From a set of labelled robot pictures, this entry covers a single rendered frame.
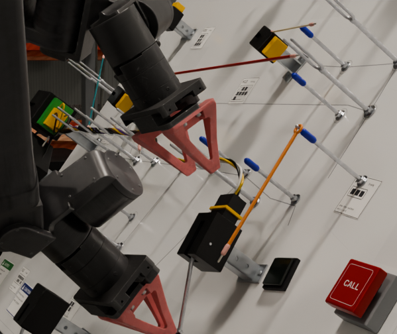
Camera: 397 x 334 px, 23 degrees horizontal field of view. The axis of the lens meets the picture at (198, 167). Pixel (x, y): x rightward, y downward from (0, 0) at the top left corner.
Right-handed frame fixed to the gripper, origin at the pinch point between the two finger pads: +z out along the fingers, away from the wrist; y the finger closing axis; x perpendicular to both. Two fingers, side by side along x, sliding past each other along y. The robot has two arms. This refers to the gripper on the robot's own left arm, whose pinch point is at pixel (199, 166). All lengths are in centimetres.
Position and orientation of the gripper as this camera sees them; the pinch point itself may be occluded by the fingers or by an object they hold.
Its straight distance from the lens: 109.7
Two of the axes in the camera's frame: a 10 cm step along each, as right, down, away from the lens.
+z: 5.0, 8.4, 2.3
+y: -4.9, 0.5, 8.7
